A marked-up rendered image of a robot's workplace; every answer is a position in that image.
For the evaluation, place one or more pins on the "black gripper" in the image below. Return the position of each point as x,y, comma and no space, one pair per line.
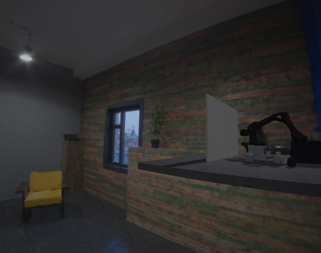
245,144

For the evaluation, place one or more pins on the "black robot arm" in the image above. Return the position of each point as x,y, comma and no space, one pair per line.
295,135

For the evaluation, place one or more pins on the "black cylinder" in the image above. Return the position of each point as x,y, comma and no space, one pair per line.
291,162

